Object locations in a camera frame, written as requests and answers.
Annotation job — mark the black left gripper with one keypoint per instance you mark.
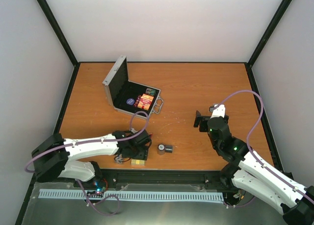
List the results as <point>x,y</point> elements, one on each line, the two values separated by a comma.
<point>143,155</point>

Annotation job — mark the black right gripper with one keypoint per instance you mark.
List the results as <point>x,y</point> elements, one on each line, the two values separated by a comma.
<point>202,128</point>

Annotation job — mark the blue Texas Hold'em card deck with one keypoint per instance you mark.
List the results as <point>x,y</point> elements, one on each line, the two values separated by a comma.
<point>137,162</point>

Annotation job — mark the blue round dealer button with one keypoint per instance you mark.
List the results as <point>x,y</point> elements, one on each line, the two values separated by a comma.
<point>130,101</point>

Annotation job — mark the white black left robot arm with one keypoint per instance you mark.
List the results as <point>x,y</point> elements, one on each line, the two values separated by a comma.
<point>59,157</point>

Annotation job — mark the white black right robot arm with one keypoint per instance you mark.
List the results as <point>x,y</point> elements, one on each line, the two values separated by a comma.
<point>248,171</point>

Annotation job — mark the blue white chip stack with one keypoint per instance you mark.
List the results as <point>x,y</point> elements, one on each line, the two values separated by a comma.
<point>118,159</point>

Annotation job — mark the grey chip stack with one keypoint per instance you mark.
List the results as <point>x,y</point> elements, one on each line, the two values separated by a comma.
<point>161,149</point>

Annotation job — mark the black chip stack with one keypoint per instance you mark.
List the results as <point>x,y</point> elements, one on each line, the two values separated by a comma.
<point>168,148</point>

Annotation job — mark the red card deck box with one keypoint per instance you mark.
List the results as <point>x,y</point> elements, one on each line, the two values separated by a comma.
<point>144,101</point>

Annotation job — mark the aluminium poker case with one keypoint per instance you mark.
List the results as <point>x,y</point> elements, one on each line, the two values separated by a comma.
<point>118,88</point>

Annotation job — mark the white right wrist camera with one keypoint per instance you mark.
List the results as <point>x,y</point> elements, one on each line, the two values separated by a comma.
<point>218,110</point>

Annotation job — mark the light blue cable duct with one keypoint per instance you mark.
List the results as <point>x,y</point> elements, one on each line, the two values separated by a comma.
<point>136,196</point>

